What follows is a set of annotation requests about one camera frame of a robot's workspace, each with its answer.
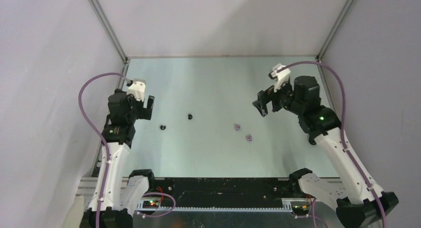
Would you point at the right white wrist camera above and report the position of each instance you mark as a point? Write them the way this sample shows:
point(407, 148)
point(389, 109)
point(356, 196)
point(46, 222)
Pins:
point(279, 75)

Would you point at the right controller board with leds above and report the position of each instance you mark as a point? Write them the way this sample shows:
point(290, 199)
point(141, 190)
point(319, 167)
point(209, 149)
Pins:
point(301, 210)

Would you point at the grey slotted cable duct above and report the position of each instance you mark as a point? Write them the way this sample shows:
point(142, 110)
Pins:
point(287, 207)

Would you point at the controller board with leds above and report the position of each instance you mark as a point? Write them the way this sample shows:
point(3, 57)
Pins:
point(150, 204)
point(301, 210)

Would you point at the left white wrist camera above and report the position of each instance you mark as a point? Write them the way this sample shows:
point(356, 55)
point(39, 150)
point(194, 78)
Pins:
point(137, 89)

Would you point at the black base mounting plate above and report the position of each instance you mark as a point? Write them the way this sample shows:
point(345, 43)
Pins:
point(227, 192)

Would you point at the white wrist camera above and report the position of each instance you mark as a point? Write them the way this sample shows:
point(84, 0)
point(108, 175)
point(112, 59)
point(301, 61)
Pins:
point(137, 89)
point(279, 75)

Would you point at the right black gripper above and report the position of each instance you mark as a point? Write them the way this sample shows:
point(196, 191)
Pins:
point(262, 97)

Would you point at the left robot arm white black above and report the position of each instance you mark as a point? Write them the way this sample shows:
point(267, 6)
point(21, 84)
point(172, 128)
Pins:
point(111, 205)

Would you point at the left controller board with leds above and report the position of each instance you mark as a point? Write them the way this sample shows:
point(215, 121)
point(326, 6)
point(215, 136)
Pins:
point(150, 204)

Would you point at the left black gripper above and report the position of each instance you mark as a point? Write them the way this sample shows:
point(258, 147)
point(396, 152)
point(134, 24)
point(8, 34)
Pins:
point(144, 113)

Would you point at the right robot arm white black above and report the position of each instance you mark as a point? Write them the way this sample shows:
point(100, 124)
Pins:
point(360, 201)

